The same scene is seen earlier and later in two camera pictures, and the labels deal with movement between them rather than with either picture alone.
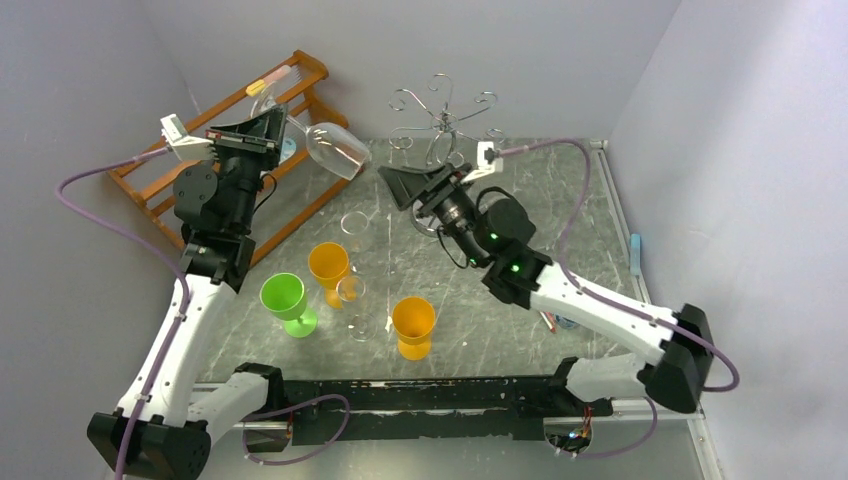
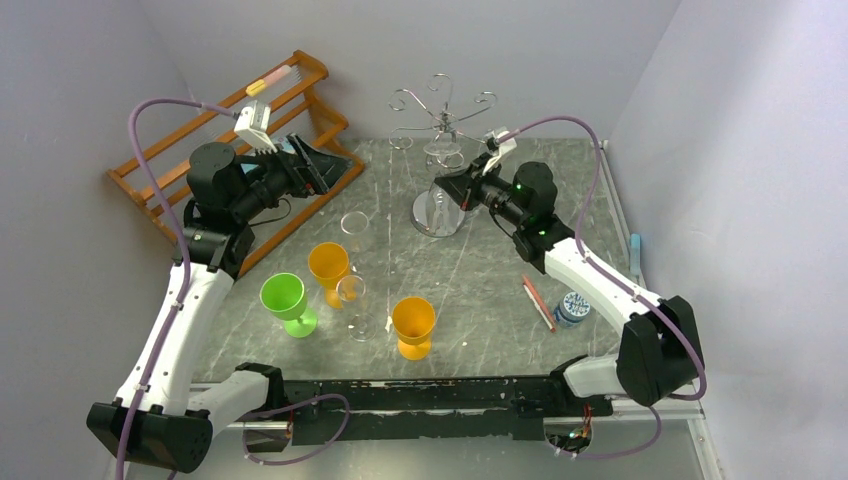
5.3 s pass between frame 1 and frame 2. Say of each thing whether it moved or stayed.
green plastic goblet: stayed
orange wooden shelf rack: stayed
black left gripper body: moved
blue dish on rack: stayed
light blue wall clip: stayed
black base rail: stayed
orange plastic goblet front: stayed
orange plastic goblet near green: stayed
